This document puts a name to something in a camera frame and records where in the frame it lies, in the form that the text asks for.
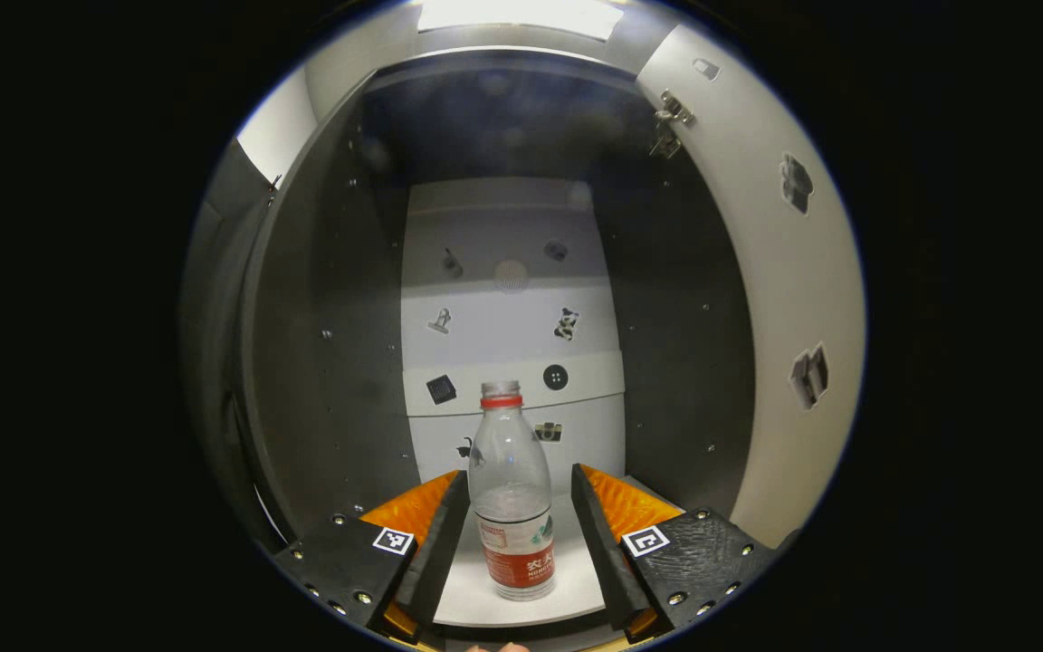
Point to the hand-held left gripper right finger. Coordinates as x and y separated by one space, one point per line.
598 543

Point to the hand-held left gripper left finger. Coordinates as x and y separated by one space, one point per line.
444 543

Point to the clear plastic bottle red label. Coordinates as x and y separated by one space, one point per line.
512 507

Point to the dark grey cabinet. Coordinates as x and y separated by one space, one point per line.
331 299

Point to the metal door hinge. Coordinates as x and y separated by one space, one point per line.
671 118

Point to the black backdrop cloth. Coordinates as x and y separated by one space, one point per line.
214 317

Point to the large ceiling light panel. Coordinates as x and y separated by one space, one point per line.
521 16

